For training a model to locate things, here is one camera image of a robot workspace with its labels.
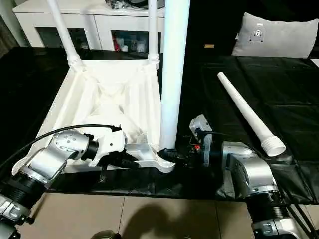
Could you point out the white plastic table leg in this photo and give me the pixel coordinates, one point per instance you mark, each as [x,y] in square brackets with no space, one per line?
[152,30]
[173,74]
[63,32]
[246,109]

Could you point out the white plastic table top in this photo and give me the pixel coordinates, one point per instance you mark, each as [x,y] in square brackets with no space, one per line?
[74,87]

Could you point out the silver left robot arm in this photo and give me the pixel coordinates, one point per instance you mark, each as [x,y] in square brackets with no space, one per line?
[62,149]

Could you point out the dark robot foot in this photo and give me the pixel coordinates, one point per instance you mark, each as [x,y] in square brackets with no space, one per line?
[106,235]

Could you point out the black work mat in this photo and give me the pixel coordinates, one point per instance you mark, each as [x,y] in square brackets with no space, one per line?
[25,99]

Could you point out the small white cup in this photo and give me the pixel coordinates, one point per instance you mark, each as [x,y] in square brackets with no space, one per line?
[124,48]

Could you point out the small red bottle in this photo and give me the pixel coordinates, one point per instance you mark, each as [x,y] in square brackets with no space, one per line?
[116,44]

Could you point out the black sofa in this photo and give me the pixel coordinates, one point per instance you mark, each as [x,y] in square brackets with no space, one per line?
[211,25]

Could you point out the white cabinet with glass doors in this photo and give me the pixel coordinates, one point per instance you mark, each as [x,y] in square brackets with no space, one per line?
[99,20]

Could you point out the light grey pillow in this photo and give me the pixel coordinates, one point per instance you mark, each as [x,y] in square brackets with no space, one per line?
[274,35]

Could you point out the white flat board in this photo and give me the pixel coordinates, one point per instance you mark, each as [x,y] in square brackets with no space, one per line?
[315,63]

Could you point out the dark bag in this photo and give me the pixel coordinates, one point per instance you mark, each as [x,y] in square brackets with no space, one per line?
[142,2]

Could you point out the grey curtain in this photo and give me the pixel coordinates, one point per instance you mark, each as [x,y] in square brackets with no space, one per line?
[8,32]

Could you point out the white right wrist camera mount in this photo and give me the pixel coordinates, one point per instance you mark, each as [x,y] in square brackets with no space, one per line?
[205,147]

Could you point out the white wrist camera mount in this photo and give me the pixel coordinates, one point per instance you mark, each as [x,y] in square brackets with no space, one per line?
[112,143]
[205,147]

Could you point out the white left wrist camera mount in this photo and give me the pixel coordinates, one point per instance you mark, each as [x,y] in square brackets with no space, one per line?
[112,143]

